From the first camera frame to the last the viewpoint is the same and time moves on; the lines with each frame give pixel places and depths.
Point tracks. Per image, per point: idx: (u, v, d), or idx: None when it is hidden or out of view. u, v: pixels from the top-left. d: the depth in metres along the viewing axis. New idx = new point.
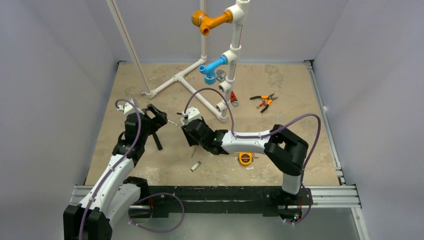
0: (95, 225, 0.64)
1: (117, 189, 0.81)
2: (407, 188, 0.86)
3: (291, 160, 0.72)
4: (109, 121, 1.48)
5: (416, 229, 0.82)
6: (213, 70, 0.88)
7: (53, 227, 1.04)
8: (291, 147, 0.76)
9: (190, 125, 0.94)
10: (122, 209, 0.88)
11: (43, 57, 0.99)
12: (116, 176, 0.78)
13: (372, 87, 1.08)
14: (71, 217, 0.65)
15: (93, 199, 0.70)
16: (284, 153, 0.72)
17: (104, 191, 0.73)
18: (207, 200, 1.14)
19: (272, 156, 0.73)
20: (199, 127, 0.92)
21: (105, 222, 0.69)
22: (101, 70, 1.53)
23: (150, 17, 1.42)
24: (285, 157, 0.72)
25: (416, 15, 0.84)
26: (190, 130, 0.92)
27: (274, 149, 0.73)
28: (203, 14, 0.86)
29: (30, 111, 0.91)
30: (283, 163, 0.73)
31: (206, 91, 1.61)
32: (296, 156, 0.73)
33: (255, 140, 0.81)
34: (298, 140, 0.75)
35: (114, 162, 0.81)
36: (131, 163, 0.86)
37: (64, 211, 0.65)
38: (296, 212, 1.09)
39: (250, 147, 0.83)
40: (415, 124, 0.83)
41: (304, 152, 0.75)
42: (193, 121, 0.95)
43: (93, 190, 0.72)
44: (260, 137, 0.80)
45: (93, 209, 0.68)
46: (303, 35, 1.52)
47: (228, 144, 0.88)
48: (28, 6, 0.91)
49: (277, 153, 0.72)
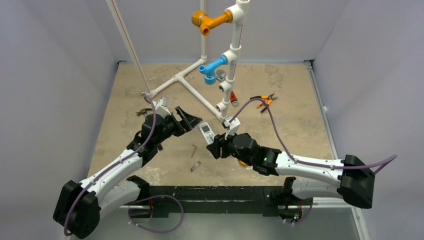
0: (85, 208, 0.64)
1: (119, 182, 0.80)
2: (407, 188, 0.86)
3: (365, 195, 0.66)
4: (109, 121, 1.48)
5: (416, 230, 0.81)
6: (213, 70, 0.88)
7: (52, 227, 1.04)
8: (360, 179, 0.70)
9: (241, 142, 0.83)
10: (118, 203, 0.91)
11: (43, 57, 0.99)
12: (121, 169, 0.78)
13: (372, 87, 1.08)
14: (68, 192, 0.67)
15: (93, 183, 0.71)
16: (361, 188, 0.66)
17: (106, 179, 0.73)
18: (207, 200, 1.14)
19: (349, 191, 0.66)
20: (251, 145, 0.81)
21: (95, 211, 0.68)
22: (101, 70, 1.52)
23: (150, 17, 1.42)
24: (361, 193, 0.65)
25: (416, 15, 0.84)
26: (242, 148, 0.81)
27: (353, 184, 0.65)
28: (203, 14, 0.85)
29: (29, 111, 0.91)
30: (357, 197, 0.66)
31: (206, 91, 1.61)
32: (370, 190, 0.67)
33: (324, 169, 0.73)
34: (368, 172, 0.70)
35: (126, 155, 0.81)
36: (139, 162, 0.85)
37: (64, 185, 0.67)
38: (296, 212, 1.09)
39: (313, 175, 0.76)
40: (415, 124, 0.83)
41: (373, 185, 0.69)
42: (243, 136, 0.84)
43: (97, 175, 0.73)
44: (331, 167, 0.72)
45: (89, 192, 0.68)
46: (303, 35, 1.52)
47: (285, 168, 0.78)
48: (28, 6, 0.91)
49: (356, 188, 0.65)
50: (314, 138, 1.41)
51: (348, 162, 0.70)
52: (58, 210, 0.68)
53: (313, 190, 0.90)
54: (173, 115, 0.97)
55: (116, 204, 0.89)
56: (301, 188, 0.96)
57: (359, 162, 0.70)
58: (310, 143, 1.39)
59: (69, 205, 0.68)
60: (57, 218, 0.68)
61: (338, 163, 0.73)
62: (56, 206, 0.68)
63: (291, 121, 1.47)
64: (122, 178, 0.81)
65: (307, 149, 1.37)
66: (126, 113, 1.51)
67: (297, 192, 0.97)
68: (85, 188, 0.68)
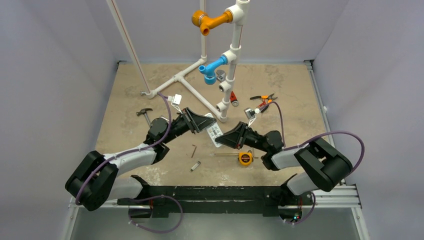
0: (106, 176, 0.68)
1: (131, 168, 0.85)
2: (408, 189, 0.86)
3: (321, 169, 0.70)
4: (110, 121, 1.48)
5: (417, 231, 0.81)
6: (213, 70, 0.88)
7: (51, 228, 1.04)
8: (327, 161, 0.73)
9: (273, 140, 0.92)
10: (119, 195, 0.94)
11: (43, 58, 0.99)
12: (138, 156, 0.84)
13: (372, 87, 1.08)
14: (91, 159, 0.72)
15: (114, 158, 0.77)
16: (313, 160, 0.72)
17: (125, 159, 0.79)
18: (207, 200, 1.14)
19: (300, 158, 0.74)
20: (278, 146, 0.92)
21: (109, 185, 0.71)
22: (101, 70, 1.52)
23: (150, 18, 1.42)
24: (312, 163, 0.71)
25: (416, 16, 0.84)
26: (270, 144, 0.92)
27: (305, 154, 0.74)
28: (203, 14, 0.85)
29: (29, 111, 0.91)
30: (310, 168, 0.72)
31: (206, 91, 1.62)
32: (331, 169, 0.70)
33: (294, 150, 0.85)
34: (335, 154, 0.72)
35: (143, 146, 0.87)
36: (151, 158, 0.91)
37: (89, 153, 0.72)
38: (296, 212, 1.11)
39: (291, 157, 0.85)
40: (415, 124, 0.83)
41: (342, 168, 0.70)
42: (276, 134, 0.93)
43: (119, 153, 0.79)
44: (297, 146, 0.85)
45: (110, 163, 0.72)
46: (303, 35, 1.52)
47: (277, 156, 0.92)
48: (28, 8, 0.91)
49: (308, 157, 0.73)
50: None
51: None
52: (73, 178, 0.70)
53: (301, 180, 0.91)
54: (184, 116, 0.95)
55: (119, 192, 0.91)
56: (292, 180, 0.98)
57: (327, 144, 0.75)
58: None
59: (87, 174, 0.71)
60: (70, 185, 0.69)
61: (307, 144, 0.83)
62: (73, 174, 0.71)
63: (291, 121, 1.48)
64: (135, 166, 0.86)
65: None
66: (126, 113, 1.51)
67: (289, 185, 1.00)
68: (108, 160, 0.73)
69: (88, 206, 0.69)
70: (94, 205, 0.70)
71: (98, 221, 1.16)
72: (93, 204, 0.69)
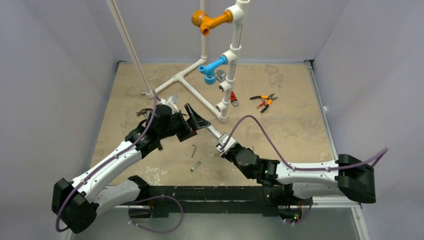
0: (76, 209, 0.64)
1: (116, 176, 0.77)
2: (409, 189, 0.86)
3: (365, 190, 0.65)
4: (110, 121, 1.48)
5: (416, 231, 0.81)
6: (213, 70, 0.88)
7: (51, 228, 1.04)
8: (357, 176, 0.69)
9: (245, 160, 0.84)
10: (115, 202, 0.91)
11: (43, 58, 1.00)
12: (116, 165, 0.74)
13: (372, 88, 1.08)
14: (60, 191, 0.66)
15: (84, 182, 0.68)
16: (361, 185, 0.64)
17: (98, 178, 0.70)
18: (208, 200, 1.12)
19: (350, 191, 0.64)
20: (255, 161, 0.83)
21: (88, 210, 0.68)
22: (101, 70, 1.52)
23: (150, 18, 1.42)
24: (361, 189, 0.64)
25: (416, 17, 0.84)
26: (246, 165, 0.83)
27: (351, 182, 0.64)
28: (203, 14, 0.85)
29: (29, 112, 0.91)
30: (357, 195, 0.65)
31: (206, 91, 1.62)
32: (368, 184, 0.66)
33: (320, 173, 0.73)
34: (364, 166, 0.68)
35: (122, 148, 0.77)
36: (138, 155, 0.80)
37: (56, 183, 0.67)
38: (296, 212, 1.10)
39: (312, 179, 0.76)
40: (414, 124, 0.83)
41: (373, 179, 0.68)
42: (244, 154, 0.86)
43: (89, 172, 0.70)
44: (326, 169, 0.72)
45: (80, 192, 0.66)
46: (303, 35, 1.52)
47: (286, 177, 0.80)
48: (29, 8, 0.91)
49: (355, 186, 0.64)
50: (314, 138, 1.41)
51: (342, 161, 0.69)
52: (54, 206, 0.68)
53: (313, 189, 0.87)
54: (181, 114, 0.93)
55: (112, 202, 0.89)
56: (301, 189, 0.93)
57: (352, 158, 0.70)
58: (310, 143, 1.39)
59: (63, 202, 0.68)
60: (53, 212, 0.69)
61: (334, 164, 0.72)
62: (52, 203, 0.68)
63: (290, 120, 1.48)
64: (120, 172, 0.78)
65: (307, 150, 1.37)
66: (126, 113, 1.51)
67: (297, 192, 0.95)
68: (75, 188, 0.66)
69: (74, 229, 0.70)
70: (80, 227, 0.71)
71: (97, 221, 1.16)
72: (80, 225, 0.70)
